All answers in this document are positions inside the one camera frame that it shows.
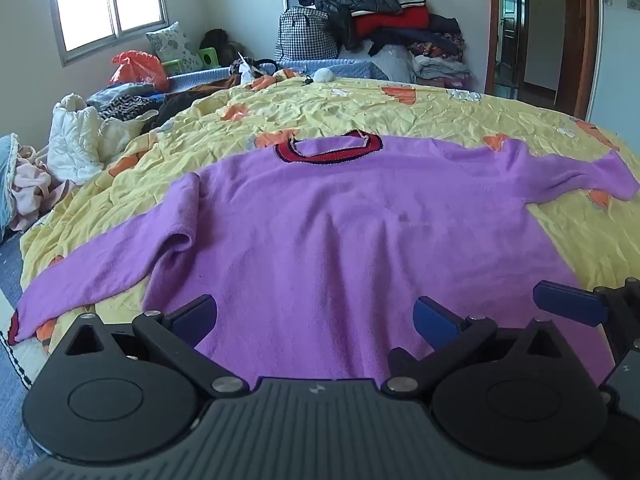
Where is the white crumpled tissue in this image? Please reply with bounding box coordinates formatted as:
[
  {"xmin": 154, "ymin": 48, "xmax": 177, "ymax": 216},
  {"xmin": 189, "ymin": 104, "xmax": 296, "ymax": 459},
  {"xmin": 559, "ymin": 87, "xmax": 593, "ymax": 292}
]
[{"xmin": 230, "ymin": 52, "xmax": 261, "ymax": 86}]

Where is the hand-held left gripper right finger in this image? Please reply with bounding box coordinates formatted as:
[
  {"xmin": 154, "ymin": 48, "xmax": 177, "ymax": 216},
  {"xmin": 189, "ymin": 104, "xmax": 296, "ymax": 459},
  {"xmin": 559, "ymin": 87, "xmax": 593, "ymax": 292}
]
[{"xmin": 381, "ymin": 296, "xmax": 567, "ymax": 397}]

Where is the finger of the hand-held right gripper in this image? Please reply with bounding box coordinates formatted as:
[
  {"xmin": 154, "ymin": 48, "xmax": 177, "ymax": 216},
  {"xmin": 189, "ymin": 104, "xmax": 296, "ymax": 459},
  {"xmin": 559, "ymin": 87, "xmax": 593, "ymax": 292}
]
[{"xmin": 533, "ymin": 281, "xmax": 640, "ymax": 356}]

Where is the light blue pillow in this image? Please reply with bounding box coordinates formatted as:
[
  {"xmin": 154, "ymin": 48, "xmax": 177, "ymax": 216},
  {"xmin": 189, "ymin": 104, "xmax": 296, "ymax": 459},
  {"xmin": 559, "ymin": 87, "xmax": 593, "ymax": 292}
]
[{"xmin": 0, "ymin": 132, "xmax": 21, "ymax": 241}]

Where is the wooden door frame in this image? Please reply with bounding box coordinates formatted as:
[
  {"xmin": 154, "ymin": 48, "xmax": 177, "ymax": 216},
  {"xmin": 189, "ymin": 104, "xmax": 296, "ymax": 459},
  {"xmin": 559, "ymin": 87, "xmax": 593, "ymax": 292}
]
[{"xmin": 485, "ymin": 0, "xmax": 601, "ymax": 118}]

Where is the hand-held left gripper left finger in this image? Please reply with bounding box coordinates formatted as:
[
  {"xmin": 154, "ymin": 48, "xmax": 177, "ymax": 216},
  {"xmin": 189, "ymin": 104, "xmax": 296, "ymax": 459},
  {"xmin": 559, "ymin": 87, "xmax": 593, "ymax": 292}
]
[{"xmin": 64, "ymin": 294, "xmax": 251, "ymax": 402}]

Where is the floral pillow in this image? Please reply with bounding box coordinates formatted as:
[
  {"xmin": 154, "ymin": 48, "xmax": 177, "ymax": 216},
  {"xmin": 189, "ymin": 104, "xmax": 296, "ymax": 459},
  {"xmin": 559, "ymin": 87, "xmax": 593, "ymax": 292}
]
[{"xmin": 146, "ymin": 21, "xmax": 203, "ymax": 75}]

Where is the window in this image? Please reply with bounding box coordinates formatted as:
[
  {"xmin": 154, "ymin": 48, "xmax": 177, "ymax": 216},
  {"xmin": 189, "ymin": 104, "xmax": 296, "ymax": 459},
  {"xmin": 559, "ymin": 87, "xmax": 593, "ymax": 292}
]
[{"xmin": 47, "ymin": 0, "xmax": 168, "ymax": 68}]

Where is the houndstooth bag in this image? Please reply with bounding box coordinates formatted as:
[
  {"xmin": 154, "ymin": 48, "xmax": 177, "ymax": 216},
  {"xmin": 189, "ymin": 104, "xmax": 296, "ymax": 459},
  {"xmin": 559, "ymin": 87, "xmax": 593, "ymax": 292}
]
[{"xmin": 274, "ymin": 7, "xmax": 340, "ymax": 63}]

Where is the clear plastic bag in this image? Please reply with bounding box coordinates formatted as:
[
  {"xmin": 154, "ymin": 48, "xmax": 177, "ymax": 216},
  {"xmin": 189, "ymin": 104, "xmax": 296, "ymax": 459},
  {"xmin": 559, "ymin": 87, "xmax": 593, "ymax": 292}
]
[{"xmin": 370, "ymin": 45, "xmax": 417, "ymax": 83}]

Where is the pink cloth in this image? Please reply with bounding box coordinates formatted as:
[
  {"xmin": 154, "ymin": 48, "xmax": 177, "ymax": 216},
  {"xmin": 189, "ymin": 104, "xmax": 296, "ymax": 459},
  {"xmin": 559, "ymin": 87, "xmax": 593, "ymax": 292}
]
[{"xmin": 7, "ymin": 145, "xmax": 76, "ymax": 233}]

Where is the pile of folded clothes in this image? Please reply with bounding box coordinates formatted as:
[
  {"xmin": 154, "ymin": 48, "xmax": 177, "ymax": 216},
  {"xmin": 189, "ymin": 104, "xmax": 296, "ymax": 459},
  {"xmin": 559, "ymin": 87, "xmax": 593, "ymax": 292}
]
[{"xmin": 350, "ymin": 0, "xmax": 476, "ymax": 93}]

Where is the white quilted jacket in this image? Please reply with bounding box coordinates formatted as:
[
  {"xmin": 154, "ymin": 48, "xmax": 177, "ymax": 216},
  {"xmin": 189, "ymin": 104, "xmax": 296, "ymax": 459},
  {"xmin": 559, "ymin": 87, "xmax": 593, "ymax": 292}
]
[{"xmin": 47, "ymin": 93, "xmax": 158, "ymax": 183}]

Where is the dark plush bag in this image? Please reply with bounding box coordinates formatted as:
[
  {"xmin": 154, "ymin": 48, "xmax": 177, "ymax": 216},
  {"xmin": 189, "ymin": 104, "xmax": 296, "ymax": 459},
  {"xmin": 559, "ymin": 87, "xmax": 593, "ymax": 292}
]
[{"xmin": 200, "ymin": 29, "xmax": 238, "ymax": 63}]

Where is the dark brown cloth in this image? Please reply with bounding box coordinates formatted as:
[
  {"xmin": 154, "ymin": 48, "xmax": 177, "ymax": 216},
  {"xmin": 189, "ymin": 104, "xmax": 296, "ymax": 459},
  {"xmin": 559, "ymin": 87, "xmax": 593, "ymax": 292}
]
[{"xmin": 142, "ymin": 75, "xmax": 251, "ymax": 133}]

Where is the black and white patterned cloth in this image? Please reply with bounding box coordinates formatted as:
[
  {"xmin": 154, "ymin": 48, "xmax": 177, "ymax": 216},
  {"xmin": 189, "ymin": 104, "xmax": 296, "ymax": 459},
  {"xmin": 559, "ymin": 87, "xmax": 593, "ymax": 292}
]
[{"xmin": 87, "ymin": 92, "xmax": 161, "ymax": 122}]

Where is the purple sweater with red collar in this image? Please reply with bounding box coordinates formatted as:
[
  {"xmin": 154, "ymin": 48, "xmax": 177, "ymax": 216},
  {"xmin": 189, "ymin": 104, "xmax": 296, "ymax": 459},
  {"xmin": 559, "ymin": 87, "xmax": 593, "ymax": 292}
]
[{"xmin": 7, "ymin": 130, "xmax": 640, "ymax": 386}]

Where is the blue quilted mat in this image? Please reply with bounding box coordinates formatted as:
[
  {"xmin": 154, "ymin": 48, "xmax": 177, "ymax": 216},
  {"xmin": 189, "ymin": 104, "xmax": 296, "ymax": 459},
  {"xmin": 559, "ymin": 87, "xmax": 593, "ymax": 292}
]
[{"xmin": 167, "ymin": 57, "xmax": 391, "ymax": 93}]

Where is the yellow printed quilt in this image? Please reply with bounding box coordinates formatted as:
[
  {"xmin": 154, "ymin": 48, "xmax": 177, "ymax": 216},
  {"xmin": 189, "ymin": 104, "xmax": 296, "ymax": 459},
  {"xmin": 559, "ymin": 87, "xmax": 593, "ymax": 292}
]
[{"xmin": 10, "ymin": 67, "xmax": 640, "ymax": 356}]

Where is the dark door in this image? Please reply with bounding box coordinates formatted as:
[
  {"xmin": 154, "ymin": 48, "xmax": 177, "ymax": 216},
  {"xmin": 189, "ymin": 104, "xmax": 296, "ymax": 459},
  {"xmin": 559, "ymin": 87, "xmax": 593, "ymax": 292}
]
[{"xmin": 497, "ymin": 0, "xmax": 528, "ymax": 88}]

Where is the orange plastic bag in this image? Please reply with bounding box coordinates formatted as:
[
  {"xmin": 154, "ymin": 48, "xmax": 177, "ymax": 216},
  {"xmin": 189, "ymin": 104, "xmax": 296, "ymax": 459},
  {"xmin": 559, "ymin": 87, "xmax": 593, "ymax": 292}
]
[{"xmin": 109, "ymin": 51, "xmax": 171, "ymax": 92}]

